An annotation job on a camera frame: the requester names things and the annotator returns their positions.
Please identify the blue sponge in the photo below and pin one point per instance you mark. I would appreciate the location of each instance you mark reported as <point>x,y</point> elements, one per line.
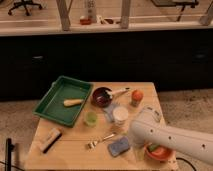
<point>118,147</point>

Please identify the green cucumber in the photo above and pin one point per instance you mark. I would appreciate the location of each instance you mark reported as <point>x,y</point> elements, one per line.
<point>152,147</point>

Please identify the wooden block brush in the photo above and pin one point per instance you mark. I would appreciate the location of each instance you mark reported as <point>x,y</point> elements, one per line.
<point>49,139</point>

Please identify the green plastic tray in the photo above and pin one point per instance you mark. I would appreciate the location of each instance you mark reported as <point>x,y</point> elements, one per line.
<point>51,106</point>

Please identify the black stand post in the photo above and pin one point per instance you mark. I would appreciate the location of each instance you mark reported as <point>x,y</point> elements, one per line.
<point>8,154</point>

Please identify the orange bowl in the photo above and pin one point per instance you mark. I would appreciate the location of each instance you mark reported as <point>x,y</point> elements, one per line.
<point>160,154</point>

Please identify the black office chair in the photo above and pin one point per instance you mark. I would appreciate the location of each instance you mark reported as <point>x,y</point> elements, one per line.
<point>25,4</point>

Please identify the small green plastic cup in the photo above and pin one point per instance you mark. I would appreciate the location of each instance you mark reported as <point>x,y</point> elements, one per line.
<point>90,119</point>

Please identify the clear plastic cup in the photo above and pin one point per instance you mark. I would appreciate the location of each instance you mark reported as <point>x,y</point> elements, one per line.
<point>120,115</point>

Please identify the silver fork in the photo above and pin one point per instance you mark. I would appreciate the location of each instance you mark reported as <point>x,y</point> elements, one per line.
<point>93,144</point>

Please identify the dark brown bowl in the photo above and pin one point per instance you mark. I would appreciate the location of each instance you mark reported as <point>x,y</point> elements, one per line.
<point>100,97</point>

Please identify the orange topped shaker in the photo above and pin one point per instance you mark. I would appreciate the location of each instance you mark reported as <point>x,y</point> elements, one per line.
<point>136,98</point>

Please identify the white handled spoon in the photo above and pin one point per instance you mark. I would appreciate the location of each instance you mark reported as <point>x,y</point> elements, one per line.
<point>112,93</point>

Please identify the red white bottle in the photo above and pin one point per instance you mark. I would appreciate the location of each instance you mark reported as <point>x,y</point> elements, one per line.
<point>85,20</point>

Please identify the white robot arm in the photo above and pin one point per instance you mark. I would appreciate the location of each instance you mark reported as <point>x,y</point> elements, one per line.
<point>146,126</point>

